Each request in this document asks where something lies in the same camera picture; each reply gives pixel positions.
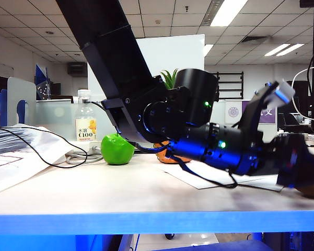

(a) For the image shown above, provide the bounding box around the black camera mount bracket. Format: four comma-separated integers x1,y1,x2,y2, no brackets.
237,83,280,147

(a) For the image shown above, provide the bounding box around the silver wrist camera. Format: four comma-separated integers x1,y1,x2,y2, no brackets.
273,80,296,107

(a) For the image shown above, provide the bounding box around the ceiling light strip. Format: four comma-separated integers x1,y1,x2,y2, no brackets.
263,43,291,57
276,43,306,57

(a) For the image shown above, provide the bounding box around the white printed plastic bag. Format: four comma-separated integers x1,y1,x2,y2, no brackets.
0,124,76,197

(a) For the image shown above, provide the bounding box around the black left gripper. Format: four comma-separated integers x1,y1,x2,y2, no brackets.
250,134,314,189

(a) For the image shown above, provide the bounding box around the black arm wrist cable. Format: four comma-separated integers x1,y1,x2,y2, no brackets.
169,154,238,189

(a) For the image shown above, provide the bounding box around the white paper sheet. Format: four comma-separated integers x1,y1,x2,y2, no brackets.
160,156,285,189

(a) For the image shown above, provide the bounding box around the frosted glass desk partition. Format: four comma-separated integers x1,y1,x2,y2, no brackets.
36,100,277,147

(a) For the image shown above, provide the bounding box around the white power strip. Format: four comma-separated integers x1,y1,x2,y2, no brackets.
67,140,105,153

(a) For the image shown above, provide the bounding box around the white power strip cable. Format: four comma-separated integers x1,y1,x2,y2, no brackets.
65,149,103,165

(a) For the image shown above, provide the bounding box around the ceiling air vent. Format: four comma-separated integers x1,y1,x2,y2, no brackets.
240,36,272,44

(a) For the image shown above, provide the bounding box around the thin black cable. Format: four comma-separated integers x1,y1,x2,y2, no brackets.
0,126,88,168

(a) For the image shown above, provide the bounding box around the thick black monitor cable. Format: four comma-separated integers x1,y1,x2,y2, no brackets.
90,100,108,112

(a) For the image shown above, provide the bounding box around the black wall rack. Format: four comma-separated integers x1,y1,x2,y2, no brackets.
216,72,244,100

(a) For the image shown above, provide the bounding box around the black arm elbow cable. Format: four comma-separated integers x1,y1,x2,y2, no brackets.
114,127,170,154

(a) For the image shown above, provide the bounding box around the clear C100 drink bottle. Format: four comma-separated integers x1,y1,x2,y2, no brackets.
75,89,98,142

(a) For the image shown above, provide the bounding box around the purple and white name plate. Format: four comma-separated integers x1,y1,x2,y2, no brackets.
224,100,277,125

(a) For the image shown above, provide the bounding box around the stack of white papers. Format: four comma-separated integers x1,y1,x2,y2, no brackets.
0,127,40,153

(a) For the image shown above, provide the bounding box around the white metal bookend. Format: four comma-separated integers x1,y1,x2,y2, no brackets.
7,76,37,127

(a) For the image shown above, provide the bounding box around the wide ceiling light panel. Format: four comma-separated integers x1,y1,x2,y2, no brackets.
210,0,249,27

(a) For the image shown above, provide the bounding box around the green apple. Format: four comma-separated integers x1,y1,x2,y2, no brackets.
100,132,135,166

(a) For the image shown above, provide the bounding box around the blue patterned board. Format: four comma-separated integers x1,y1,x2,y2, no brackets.
35,64,52,100

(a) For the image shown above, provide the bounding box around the white looped cable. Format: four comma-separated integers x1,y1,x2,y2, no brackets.
292,64,314,122

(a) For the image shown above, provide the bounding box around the brown kiwi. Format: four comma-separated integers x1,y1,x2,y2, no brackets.
295,182,314,200

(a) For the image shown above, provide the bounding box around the orange pineapple with green leaves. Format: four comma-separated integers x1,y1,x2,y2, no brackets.
156,69,192,164

